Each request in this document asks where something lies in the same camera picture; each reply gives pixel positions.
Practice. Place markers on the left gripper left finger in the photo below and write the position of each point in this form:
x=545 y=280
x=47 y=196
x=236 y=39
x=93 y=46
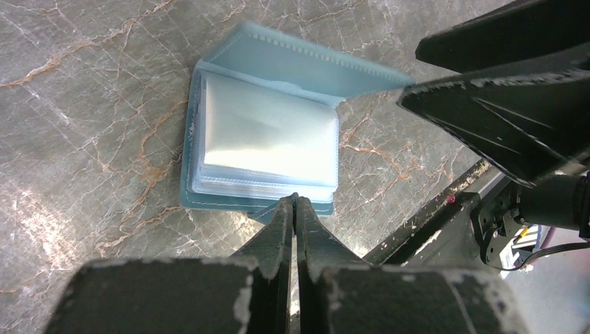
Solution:
x=246 y=292

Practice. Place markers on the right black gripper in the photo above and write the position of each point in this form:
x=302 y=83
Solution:
x=528 y=119

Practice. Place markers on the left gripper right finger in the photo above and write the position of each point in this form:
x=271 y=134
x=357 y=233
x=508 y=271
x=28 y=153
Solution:
x=341 y=293

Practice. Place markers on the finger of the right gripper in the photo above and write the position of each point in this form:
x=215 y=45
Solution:
x=515 y=32

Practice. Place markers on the blue card holder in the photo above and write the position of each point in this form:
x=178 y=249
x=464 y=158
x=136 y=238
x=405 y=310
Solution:
x=262 y=121

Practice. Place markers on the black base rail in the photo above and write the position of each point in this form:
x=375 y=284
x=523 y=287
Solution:
x=468 y=224

